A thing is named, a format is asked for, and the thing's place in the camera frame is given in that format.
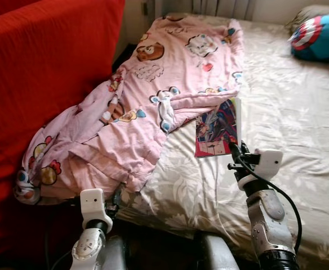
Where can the silver right robot leg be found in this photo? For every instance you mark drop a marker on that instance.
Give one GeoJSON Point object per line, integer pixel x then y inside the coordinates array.
{"type": "Point", "coordinates": [215, 253]}

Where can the dark wall socket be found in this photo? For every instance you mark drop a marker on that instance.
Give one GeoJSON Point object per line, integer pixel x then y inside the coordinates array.
{"type": "Point", "coordinates": [146, 8]}

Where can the colourful comic book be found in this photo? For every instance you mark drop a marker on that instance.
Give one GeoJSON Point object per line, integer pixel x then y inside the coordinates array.
{"type": "Point", "coordinates": [218, 129]}

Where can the large red cushion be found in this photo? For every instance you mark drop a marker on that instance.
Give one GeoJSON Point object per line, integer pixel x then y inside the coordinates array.
{"type": "Point", "coordinates": [46, 73]}

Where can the silver left robot leg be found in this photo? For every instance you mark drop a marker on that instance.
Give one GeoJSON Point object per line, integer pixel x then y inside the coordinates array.
{"type": "Point", "coordinates": [115, 256]}

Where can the grey pillow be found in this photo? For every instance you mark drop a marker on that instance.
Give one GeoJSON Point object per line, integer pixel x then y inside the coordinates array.
{"type": "Point", "coordinates": [316, 11]}

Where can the pink cartoon print blanket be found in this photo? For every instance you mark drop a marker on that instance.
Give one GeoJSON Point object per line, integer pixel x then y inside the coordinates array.
{"type": "Point", "coordinates": [170, 62]}

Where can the bed with floral sheet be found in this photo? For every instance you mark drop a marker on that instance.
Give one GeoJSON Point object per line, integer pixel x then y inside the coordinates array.
{"type": "Point", "coordinates": [299, 140]}

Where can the silver robot leg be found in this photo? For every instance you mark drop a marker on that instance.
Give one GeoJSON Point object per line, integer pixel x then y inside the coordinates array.
{"type": "Point", "coordinates": [115, 256]}
{"type": "Point", "coordinates": [215, 253]}

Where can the grey curtain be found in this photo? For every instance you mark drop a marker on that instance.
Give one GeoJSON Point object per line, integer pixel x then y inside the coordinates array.
{"type": "Point", "coordinates": [221, 5]}

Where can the blue shield print pillow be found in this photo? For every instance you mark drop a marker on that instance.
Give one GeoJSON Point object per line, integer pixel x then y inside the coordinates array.
{"type": "Point", "coordinates": [322, 39]}

